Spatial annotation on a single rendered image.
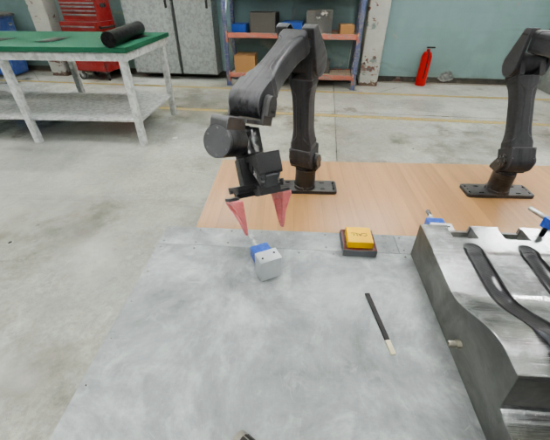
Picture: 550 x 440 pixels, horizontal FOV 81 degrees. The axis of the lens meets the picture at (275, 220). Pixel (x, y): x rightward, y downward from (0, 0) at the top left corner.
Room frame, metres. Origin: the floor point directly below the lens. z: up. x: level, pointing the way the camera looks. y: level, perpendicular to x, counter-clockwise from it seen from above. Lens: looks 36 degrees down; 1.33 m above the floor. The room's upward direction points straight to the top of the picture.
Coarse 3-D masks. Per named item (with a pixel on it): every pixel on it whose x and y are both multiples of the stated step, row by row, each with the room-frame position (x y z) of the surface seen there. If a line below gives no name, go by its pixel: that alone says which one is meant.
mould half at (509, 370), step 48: (432, 240) 0.52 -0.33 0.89; (480, 240) 0.52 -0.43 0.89; (432, 288) 0.44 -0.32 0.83; (480, 288) 0.39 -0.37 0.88; (528, 288) 0.39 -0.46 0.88; (480, 336) 0.28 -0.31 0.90; (528, 336) 0.26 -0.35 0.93; (480, 384) 0.24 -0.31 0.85; (528, 384) 0.20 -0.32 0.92; (528, 432) 0.17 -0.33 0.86
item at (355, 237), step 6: (348, 228) 0.63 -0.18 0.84; (354, 228) 0.63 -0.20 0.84; (360, 228) 0.63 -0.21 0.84; (366, 228) 0.63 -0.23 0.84; (348, 234) 0.61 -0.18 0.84; (354, 234) 0.61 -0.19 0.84; (360, 234) 0.61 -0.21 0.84; (366, 234) 0.61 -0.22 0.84; (348, 240) 0.58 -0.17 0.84; (354, 240) 0.58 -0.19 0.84; (360, 240) 0.58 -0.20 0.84; (366, 240) 0.58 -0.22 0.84; (372, 240) 0.58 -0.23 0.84; (348, 246) 0.58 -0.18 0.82; (354, 246) 0.58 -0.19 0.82; (360, 246) 0.58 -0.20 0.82; (366, 246) 0.58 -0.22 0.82; (372, 246) 0.58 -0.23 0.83
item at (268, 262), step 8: (256, 240) 0.59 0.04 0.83; (256, 248) 0.55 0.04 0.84; (264, 248) 0.55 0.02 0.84; (272, 248) 0.54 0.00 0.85; (256, 256) 0.51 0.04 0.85; (264, 256) 0.51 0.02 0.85; (272, 256) 0.51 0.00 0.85; (280, 256) 0.51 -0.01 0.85; (256, 264) 0.51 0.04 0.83; (264, 264) 0.49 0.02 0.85; (272, 264) 0.50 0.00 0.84; (280, 264) 0.51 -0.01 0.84; (264, 272) 0.49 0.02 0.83; (272, 272) 0.50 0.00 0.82; (280, 272) 0.51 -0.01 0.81; (264, 280) 0.49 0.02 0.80
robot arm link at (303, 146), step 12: (312, 60) 0.81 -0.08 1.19; (300, 72) 0.83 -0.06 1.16; (312, 72) 0.81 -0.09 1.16; (300, 84) 0.83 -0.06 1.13; (312, 84) 0.82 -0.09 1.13; (300, 96) 0.83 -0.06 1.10; (312, 96) 0.84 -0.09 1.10; (300, 108) 0.83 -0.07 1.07; (312, 108) 0.85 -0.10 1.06; (300, 120) 0.84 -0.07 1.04; (312, 120) 0.85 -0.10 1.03; (300, 132) 0.84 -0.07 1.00; (312, 132) 0.86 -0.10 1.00; (300, 144) 0.84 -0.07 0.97; (312, 144) 0.84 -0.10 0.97; (300, 156) 0.84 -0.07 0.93; (312, 156) 0.84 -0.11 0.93; (312, 168) 0.85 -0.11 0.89
